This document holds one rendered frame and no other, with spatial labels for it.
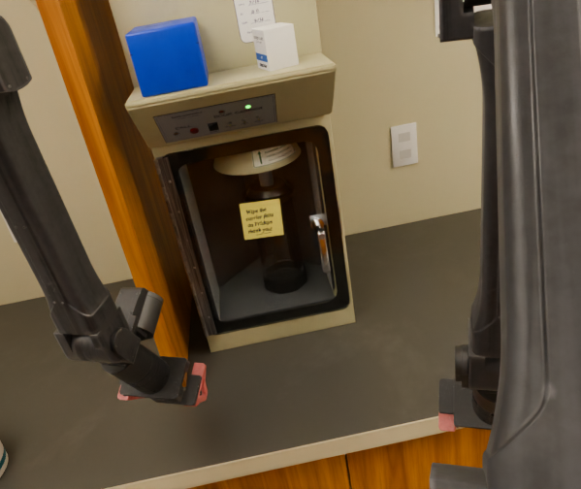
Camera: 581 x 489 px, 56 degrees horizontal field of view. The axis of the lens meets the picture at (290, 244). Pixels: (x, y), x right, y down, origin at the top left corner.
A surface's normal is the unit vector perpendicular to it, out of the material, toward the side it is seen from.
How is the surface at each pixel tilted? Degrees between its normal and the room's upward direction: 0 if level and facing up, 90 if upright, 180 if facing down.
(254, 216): 90
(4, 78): 90
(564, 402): 44
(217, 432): 0
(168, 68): 90
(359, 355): 0
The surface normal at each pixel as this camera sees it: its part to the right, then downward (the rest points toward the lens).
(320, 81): 0.20, 0.94
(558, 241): -0.29, -0.28
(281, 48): 0.40, 0.38
